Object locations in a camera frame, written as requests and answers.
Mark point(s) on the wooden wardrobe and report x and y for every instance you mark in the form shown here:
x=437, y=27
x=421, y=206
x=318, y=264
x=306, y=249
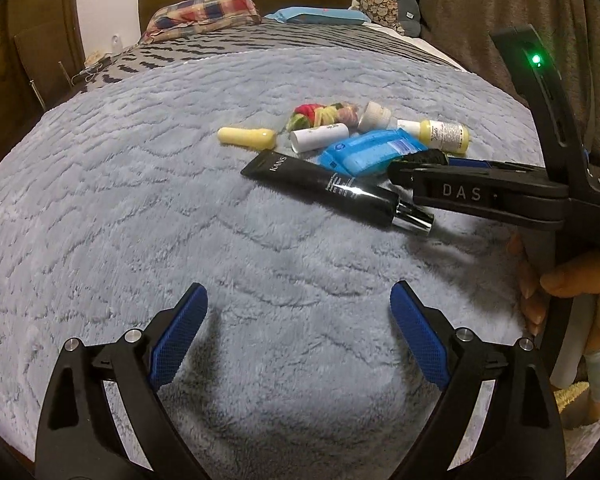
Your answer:
x=35, y=5

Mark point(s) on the blue wet wipes packet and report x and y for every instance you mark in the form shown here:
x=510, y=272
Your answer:
x=365, y=152

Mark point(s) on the grey plush toy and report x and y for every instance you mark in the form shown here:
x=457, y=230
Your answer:
x=410, y=10

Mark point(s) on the folded wooden table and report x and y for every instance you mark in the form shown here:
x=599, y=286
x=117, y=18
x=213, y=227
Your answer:
x=45, y=60

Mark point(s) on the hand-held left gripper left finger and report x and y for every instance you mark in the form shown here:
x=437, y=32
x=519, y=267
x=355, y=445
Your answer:
x=177, y=335

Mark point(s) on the brown curtain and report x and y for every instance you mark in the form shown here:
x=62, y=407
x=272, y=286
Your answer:
x=480, y=5

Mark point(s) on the black tube with silver cap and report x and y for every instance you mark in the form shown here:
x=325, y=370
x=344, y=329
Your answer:
x=320, y=182

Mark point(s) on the grey black striped blanket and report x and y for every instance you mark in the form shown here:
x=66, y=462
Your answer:
x=280, y=37

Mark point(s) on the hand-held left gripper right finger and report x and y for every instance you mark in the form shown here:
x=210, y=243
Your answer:
x=420, y=335

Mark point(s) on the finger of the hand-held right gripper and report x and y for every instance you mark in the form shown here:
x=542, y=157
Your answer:
x=467, y=162
x=510, y=197

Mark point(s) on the yellow bottle with white cap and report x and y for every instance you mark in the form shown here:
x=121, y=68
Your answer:
x=440, y=135

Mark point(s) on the plaid pillow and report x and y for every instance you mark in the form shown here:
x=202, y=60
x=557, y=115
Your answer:
x=205, y=12

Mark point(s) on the small white printed tube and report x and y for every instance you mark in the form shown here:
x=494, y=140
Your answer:
x=317, y=137

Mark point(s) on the grey fleece blanket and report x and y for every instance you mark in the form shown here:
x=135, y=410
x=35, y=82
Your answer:
x=180, y=220

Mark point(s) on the pale yellow squeeze bottle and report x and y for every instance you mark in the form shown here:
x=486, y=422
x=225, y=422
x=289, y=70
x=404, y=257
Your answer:
x=245, y=136

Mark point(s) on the person's right hand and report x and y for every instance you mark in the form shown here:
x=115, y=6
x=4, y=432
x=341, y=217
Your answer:
x=580, y=277

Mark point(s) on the clear candy bag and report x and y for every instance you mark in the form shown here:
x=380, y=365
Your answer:
x=347, y=111

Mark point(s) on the yellow fluffy rug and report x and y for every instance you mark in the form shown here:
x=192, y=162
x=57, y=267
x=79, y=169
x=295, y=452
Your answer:
x=572, y=394

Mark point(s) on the blue pillow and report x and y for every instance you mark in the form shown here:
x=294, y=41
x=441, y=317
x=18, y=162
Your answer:
x=320, y=15

